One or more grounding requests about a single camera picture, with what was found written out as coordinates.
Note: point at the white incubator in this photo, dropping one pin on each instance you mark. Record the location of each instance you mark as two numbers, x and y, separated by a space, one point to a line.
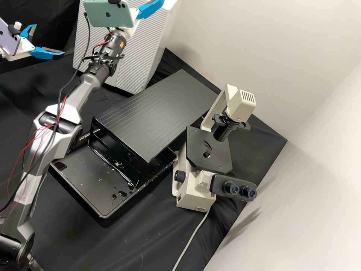
146 56

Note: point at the black tray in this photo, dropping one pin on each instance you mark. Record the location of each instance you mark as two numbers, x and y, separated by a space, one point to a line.
84 180

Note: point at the wrist camera phone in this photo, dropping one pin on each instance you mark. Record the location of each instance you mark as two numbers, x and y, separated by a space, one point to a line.
8 39
110 14

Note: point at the right wrist camera phone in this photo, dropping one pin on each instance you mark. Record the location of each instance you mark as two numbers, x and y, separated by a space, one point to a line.
110 14

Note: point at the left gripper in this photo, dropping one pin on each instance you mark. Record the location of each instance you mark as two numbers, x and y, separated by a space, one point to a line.
22 49

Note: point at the cream microscope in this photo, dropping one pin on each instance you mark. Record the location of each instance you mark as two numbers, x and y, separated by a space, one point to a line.
189 175

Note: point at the black platform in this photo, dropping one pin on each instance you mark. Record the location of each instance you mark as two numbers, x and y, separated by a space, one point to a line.
155 113

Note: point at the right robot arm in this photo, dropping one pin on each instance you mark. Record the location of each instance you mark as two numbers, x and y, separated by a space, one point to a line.
56 135

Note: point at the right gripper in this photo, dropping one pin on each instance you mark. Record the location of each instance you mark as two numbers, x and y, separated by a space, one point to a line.
136 24

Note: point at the left wrist camera phone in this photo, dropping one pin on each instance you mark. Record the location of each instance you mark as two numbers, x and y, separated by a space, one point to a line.
8 39

